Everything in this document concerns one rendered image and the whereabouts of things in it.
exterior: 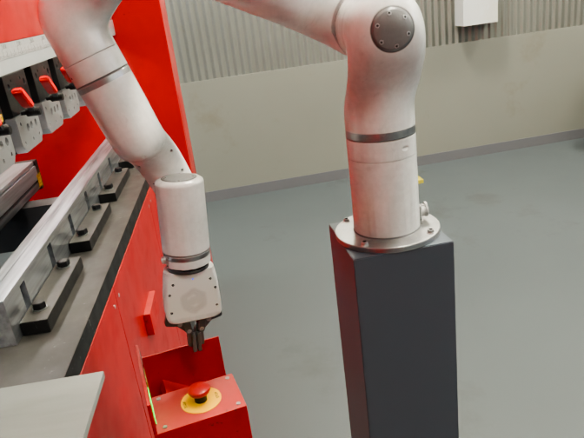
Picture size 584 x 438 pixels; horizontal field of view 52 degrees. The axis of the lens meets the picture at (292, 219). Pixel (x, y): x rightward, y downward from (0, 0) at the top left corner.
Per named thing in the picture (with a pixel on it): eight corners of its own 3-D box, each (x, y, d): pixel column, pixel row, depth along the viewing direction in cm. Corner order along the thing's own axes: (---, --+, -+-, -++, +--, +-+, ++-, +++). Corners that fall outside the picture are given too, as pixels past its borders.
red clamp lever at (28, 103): (23, 84, 122) (42, 109, 131) (3, 87, 122) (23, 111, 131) (23, 92, 121) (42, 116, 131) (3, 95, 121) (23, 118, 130)
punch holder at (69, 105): (69, 119, 165) (53, 57, 160) (37, 123, 165) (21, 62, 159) (81, 109, 179) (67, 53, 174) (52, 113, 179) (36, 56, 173)
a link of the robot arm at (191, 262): (163, 261, 102) (165, 277, 103) (214, 252, 105) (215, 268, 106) (156, 244, 110) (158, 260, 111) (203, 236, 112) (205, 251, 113)
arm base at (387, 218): (417, 206, 121) (412, 116, 114) (458, 241, 103) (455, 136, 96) (325, 222, 118) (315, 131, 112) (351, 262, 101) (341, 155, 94)
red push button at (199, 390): (215, 406, 105) (211, 388, 104) (192, 413, 104) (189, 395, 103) (210, 393, 109) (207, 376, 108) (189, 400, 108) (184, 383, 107)
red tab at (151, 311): (155, 335, 175) (149, 314, 172) (148, 335, 174) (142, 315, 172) (159, 309, 189) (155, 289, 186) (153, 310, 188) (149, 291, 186)
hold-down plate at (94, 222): (92, 250, 154) (89, 240, 153) (70, 254, 153) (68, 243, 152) (111, 211, 182) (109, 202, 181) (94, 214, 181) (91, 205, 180)
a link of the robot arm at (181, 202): (163, 240, 111) (161, 259, 103) (155, 171, 107) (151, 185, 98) (209, 235, 112) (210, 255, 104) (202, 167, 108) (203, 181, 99)
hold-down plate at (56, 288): (51, 332, 116) (47, 318, 115) (23, 336, 116) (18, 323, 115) (83, 267, 144) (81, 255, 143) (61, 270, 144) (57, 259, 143)
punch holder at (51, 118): (49, 135, 147) (31, 66, 141) (15, 139, 146) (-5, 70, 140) (64, 122, 161) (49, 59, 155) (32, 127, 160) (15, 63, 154)
